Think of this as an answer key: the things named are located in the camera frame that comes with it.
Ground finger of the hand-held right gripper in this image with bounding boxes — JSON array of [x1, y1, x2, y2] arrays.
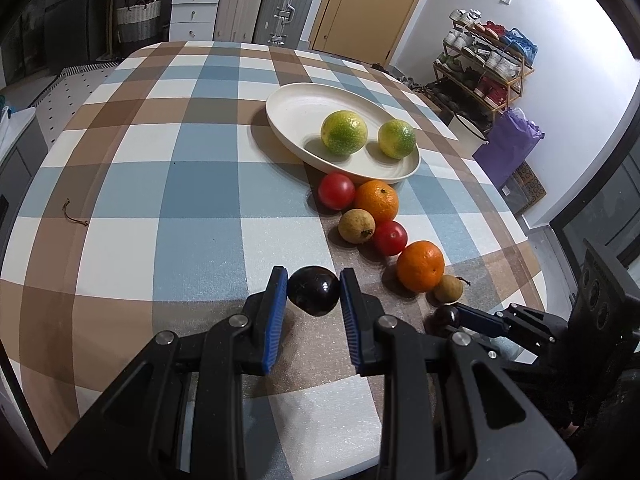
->
[[456, 302, 570, 347], [472, 336, 568, 383]]

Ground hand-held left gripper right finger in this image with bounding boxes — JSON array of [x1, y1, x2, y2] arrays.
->
[[339, 267, 578, 480]]

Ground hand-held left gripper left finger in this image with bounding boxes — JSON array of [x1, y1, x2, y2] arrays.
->
[[47, 266, 290, 480]]

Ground small dark purple fruit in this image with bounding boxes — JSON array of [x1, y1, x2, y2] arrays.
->
[[433, 305, 461, 336]]

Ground small brown longan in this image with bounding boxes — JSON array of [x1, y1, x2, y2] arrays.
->
[[433, 274, 472, 305]]

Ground large dark purple fruit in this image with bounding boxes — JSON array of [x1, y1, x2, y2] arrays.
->
[[287, 265, 342, 317]]

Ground orange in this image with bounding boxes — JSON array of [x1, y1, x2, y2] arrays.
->
[[396, 240, 446, 293], [354, 180, 400, 226]]

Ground red tomato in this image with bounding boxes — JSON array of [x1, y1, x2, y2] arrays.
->
[[318, 172, 357, 211], [372, 220, 408, 257]]

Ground large brown round fruit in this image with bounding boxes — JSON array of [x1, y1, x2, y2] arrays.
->
[[338, 208, 376, 245]]

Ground cream oval plate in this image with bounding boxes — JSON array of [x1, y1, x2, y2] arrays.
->
[[265, 82, 422, 185]]

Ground brown patterned doormat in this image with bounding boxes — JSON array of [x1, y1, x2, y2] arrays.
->
[[500, 162, 547, 216]]

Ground black framed glass door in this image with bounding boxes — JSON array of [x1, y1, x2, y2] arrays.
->
[[547, 105, 640, 281]]

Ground purple bag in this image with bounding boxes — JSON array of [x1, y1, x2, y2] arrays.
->
[[472, 107, 545, 188]]

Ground white bucket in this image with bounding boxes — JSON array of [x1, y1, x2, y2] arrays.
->
[[446, 112, 488, 152]]

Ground small green citrus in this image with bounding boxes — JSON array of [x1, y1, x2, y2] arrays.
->
[[377, 119, 417, 160]]

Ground large green citrus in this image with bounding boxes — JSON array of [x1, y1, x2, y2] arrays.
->
[[320, 110, 369, 156]]

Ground wooden shoe rack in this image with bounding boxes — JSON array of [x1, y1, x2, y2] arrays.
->
[[432, 7, 538, 131]]

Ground rows of shoes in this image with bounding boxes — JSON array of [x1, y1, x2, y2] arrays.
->
[[434, 8, 526, 128]]

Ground blue plastic bag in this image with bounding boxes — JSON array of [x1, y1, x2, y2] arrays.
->
[[502, 27, 539, 63]]

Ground grey cabinet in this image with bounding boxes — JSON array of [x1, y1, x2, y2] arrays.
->
[[0, 107, 49, 241]]

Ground dotted rug with striped edge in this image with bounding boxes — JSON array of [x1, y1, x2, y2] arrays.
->
[[32, 60, 121, 146]]

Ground silver suitcase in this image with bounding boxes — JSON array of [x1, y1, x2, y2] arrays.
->
[[252, 0, 319, 48]]

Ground wooden door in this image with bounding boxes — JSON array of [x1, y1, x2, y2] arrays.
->
[[307, 0, 441, 66]]

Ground white drawer cabinet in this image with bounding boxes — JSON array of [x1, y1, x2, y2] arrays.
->
[[98, 0, 223, 43]]

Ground beige suitcase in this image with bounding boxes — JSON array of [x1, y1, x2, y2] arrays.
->
[[214, 0, 273, 43]]

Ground wicker basket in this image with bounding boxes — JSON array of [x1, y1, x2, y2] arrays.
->
[[116, 0, 162, 43]]

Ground dark cabinet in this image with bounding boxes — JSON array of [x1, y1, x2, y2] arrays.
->
[[0, 0, 111, 91]]

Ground brown string piece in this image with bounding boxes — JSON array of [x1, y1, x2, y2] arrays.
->
[[61, 200, 91, 227]]

